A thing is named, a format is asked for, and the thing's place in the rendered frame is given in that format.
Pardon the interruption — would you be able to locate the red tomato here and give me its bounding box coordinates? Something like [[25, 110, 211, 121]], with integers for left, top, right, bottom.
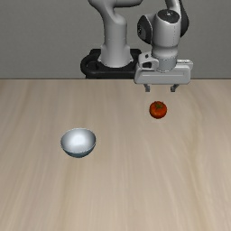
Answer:
[[149, 100, 169, 120]]

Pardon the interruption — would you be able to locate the pale grey bowl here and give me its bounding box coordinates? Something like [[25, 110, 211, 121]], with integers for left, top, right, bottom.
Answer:
[[60, 127, 97, 159]]

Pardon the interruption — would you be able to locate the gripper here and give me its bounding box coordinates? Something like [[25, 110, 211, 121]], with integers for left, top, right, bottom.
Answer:
[[134, 51, 194, 93]]

